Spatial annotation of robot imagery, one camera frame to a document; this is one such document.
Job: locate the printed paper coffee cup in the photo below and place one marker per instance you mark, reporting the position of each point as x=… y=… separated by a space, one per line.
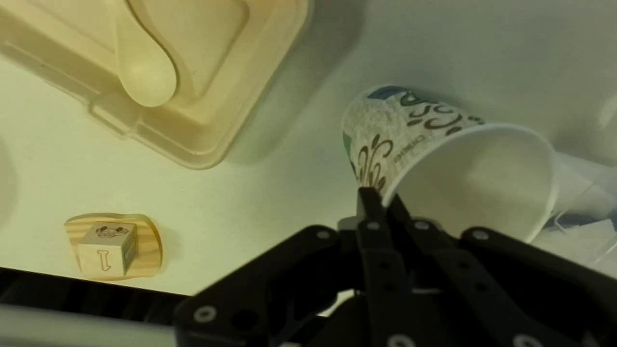
x=398 y=128

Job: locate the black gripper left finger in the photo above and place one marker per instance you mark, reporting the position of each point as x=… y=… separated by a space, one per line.
x=378 y=283

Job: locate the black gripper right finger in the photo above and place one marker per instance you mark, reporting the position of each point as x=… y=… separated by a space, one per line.
x=488 y=290

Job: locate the beige disposable spoon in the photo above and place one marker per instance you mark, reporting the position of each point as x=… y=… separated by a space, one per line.
x=147 y=78

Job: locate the black wall base rail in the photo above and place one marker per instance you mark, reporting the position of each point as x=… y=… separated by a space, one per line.
x=64 y=292

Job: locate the small wooden cube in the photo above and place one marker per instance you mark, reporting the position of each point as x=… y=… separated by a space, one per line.
x=106 y=254

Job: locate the beige clamshell takeout container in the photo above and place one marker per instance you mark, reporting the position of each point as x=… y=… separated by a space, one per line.
x=257 y=65

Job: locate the clear plastic container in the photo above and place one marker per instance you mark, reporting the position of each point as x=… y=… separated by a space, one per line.
x=585 y=194

